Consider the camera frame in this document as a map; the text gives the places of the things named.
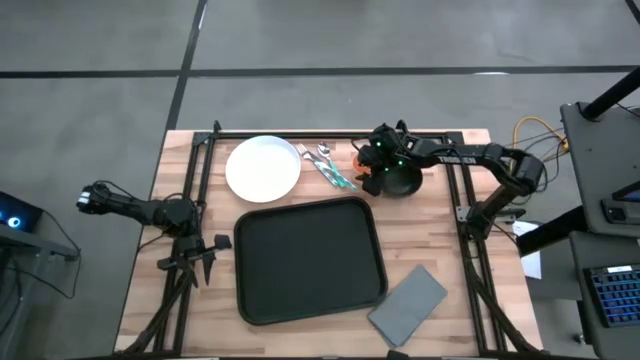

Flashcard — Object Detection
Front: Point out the orange cup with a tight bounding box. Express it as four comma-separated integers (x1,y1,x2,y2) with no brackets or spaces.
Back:
351,153,374,182

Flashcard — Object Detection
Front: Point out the grey keyboard desk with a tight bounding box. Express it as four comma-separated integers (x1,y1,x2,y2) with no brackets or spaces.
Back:
568,230,640,360

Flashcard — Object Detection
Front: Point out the black computer with light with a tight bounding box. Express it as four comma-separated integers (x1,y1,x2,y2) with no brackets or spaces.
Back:
0,191,44,234

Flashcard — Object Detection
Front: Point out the white paper sheet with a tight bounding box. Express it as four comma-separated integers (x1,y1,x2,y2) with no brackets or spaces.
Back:
510,219,544,280

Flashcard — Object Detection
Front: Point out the knife with patterned handle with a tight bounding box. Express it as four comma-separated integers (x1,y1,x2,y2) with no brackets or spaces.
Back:
307,151,359,193

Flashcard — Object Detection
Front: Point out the black plastic tray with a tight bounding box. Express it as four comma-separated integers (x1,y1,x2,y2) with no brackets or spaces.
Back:
233,195,390,327

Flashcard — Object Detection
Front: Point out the white round plate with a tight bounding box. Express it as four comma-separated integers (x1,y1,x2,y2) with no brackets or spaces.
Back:
224,134,303,204

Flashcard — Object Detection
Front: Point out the black device with screen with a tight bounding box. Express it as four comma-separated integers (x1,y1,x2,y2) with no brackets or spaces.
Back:
599,180,640,226

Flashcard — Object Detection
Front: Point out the black desk beam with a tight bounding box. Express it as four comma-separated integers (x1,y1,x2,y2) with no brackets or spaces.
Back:
516,204,589,257

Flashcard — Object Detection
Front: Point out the black bowl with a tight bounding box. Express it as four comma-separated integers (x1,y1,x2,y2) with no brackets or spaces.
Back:
378,162,424,198

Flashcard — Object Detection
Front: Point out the black aluminium frame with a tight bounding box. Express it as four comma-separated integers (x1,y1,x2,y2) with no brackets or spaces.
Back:
113,118,545,360

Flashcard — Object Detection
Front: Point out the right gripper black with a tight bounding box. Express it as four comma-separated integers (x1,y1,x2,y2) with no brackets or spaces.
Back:
356,122,422,198

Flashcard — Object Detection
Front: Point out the yellow floor cable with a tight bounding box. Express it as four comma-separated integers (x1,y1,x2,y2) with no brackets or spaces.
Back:
509,115,571,184

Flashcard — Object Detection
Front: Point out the grey desk with pole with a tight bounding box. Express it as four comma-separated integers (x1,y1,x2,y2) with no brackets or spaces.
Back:
559,101,640,239

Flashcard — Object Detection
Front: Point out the grey side desk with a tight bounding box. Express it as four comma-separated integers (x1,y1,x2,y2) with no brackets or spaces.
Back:
0,222,81,360

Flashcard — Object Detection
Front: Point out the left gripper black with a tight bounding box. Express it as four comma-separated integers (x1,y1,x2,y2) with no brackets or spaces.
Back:
156,233,234,290

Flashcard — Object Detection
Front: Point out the grey cloth napkin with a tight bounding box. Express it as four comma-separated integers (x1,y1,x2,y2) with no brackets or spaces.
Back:
366,264,449,349

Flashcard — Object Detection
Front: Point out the backlit computer keyboard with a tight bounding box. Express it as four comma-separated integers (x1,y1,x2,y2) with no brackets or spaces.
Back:
583,263,640,330

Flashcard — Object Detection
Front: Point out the black desk pole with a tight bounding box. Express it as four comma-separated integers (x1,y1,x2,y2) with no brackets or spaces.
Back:
581,66,640,122

